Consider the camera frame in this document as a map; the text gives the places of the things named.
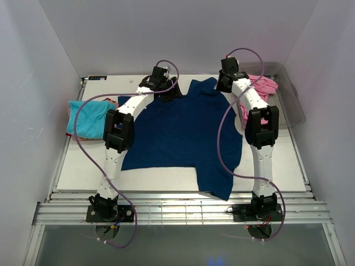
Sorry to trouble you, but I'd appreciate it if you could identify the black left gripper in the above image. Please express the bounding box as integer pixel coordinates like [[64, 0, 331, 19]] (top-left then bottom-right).
[[159, 77, 183, 103]]

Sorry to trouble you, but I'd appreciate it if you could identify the navy blue t shirt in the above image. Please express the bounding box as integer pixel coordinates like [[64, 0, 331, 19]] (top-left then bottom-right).
[[122, 78, 242, 201]]

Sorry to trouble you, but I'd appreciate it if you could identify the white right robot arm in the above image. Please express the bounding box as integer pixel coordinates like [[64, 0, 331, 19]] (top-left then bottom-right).
[[216, 56, 281, 221]]

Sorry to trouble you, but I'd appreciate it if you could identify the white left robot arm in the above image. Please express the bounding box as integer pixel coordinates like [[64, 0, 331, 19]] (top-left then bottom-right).
[[89, 66, 182, 222]]

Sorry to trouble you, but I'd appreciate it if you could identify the clear plastic bin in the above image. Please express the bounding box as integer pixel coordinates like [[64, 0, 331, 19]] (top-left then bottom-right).
[[238, 62, 306, 131]]

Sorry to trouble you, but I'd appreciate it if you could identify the blue label sticker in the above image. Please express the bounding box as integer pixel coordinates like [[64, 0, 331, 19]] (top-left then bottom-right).
[[88, 76, 107, 80]]

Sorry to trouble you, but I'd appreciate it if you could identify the turquoise folded t shirt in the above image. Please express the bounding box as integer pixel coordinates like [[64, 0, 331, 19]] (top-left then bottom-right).
[[66, 100, 118, 140]]

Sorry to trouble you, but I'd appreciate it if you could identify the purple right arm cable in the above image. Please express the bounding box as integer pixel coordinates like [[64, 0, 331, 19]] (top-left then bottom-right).
[[216, 47, 287, 242]]

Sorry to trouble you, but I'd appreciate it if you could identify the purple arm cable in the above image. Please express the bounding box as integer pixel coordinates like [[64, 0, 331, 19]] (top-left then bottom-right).
[[74, 59, 180, 249], [216, 47, 287, 242]]

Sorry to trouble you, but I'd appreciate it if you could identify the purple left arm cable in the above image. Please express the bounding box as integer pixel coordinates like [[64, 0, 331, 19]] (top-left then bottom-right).
[[74, 59, 180, 249]]

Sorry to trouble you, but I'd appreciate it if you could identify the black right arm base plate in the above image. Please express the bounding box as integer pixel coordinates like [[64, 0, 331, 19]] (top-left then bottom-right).
[[226, 204, 283, 222]]

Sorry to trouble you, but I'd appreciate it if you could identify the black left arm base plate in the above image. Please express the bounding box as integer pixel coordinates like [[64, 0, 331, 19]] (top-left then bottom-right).
[[85, 204, 134, 223]]

